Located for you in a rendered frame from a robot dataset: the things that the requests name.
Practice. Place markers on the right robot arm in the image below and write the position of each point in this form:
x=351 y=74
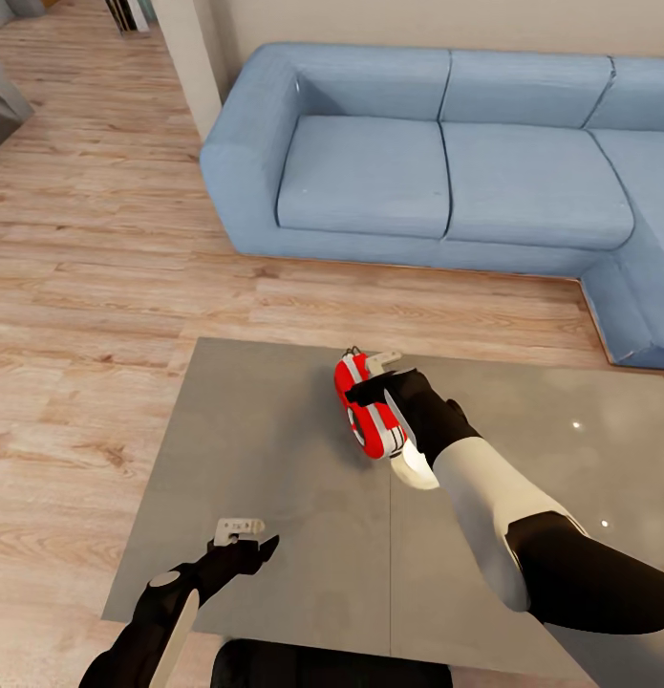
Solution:
x=604 y=607

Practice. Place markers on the radio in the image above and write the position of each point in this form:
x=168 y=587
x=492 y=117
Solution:
x=375 y=425

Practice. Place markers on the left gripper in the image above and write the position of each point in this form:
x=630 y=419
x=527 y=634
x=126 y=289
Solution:
x=243 y=557

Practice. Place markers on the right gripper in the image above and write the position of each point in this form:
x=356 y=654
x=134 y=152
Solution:
x=365 y=392

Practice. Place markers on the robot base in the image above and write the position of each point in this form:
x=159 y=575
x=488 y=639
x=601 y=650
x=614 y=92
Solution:
x=251 y=663

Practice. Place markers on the coffee table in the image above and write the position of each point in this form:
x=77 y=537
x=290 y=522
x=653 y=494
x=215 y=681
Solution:
x=371 y=558

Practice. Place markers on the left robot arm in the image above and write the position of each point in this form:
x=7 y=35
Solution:
x=147 y=650

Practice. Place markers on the sofa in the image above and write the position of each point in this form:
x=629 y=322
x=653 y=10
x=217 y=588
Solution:
x=545 y=165

